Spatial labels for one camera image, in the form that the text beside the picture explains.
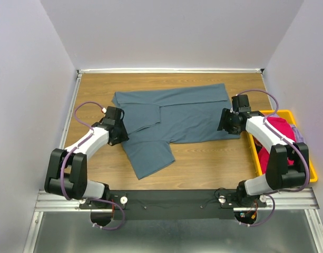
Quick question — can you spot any lavender t-shirt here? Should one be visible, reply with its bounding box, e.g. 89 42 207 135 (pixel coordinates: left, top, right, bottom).
267 114 305 143

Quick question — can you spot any aluminium back table rail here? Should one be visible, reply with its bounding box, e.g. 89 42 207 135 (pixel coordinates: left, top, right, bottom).
77 67 262 74

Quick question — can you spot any aluminium front frame rail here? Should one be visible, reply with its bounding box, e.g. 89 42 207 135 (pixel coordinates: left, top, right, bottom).
35 188 319 212

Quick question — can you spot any magenta t-shirt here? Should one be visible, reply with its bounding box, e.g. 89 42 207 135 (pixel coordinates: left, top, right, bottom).
254 115 304 174

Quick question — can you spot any aluminium table rail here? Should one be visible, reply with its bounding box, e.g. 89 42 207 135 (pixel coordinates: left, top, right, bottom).
77 67 262 74
57 70 83 149

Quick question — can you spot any aluminium left table rail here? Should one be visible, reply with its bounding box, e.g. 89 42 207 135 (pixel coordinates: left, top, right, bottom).
57 70 83 149

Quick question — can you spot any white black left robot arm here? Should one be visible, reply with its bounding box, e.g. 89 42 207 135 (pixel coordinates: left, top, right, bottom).
44 106 129 208

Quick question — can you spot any teal blue t-shirt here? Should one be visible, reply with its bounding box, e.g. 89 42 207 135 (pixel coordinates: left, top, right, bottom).
112 84 238 179

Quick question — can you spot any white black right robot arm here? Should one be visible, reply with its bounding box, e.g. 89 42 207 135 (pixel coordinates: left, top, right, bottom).
218 94 310 207

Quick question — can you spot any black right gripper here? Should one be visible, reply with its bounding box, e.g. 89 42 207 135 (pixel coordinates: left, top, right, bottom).
217 108 242 135

